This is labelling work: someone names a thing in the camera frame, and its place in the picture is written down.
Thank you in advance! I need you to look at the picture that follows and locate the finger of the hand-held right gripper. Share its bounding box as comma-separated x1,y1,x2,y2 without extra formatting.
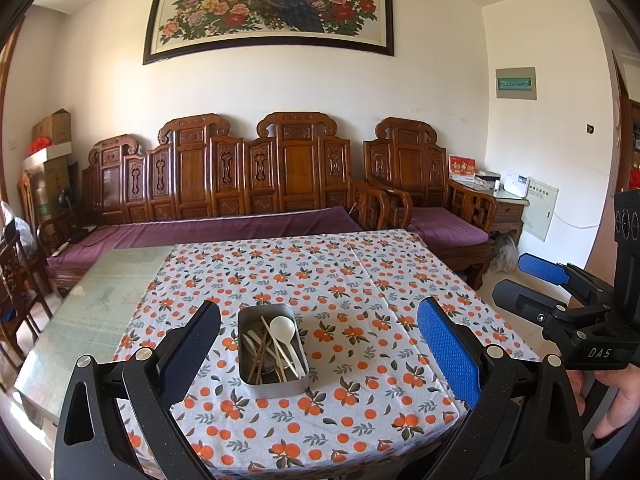
517,252,620,302
492,279,603,333

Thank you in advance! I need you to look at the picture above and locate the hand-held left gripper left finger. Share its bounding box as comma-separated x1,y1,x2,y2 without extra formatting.
52,300,223,480

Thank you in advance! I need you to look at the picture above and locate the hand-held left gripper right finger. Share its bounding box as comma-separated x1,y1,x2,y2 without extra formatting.
417,296,586,480

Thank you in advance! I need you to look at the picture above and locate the rectangular metal tray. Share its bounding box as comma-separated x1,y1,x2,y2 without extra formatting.
237,304,310,397

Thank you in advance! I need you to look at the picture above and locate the cream long-handled spoon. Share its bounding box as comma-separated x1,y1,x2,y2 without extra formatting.
270,316,307,378

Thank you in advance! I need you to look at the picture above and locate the person's right hand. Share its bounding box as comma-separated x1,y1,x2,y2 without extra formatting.
570,360,640,436

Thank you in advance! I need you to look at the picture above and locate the white plastic bag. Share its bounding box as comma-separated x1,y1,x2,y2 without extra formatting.
492,235,518,273

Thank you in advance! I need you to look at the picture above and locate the wooden side table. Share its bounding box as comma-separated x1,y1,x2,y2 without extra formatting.
487,182,531,246

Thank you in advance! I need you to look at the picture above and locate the white desk device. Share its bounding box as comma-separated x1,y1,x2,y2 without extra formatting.
502,175,530,198

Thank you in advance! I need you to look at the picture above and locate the purple armchair cushion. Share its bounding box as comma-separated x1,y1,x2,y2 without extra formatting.
407,206,493,246

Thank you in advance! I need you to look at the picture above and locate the purple sofa cushion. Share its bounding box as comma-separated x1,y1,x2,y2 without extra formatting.
47,206,366,271

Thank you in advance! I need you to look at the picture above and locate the red desk calendar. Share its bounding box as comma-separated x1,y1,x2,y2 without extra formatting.
448,155,477,182

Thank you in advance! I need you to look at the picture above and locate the orange print tablecloth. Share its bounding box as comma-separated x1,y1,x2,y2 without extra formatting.
112,229,541,480

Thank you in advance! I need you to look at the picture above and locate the carved wooden armchair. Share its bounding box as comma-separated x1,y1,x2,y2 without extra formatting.
362,116,498,291

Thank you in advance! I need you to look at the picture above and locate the wooden dining chair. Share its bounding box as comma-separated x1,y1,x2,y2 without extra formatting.
0,232,51,356

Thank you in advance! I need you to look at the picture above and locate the carved wooden sofa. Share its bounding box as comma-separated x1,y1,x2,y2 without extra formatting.
45,111,416,301

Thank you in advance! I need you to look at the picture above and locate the black desk lamp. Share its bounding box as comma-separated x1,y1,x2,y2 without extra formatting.
57,187,76,231

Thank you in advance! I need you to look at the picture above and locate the clear plastic bag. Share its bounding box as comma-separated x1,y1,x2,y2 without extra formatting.
0,202,33,256

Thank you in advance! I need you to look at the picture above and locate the stack of cardboard boxes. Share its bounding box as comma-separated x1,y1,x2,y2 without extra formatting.
25,157,76,226

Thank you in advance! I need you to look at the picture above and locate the white flat box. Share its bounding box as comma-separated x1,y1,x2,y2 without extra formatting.
22,142,73,171

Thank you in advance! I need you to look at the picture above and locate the brown cardboard box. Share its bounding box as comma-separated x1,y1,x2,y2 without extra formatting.
31,108,73,148

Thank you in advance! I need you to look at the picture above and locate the framed peacock painting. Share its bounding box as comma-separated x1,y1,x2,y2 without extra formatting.
142,0,395,66

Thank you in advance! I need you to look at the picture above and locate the white wall cabinet door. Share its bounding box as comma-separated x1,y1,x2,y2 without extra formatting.
520,176,560,246

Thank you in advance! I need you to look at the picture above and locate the wall breaker panel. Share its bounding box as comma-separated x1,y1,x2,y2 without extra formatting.
495,66,537,101

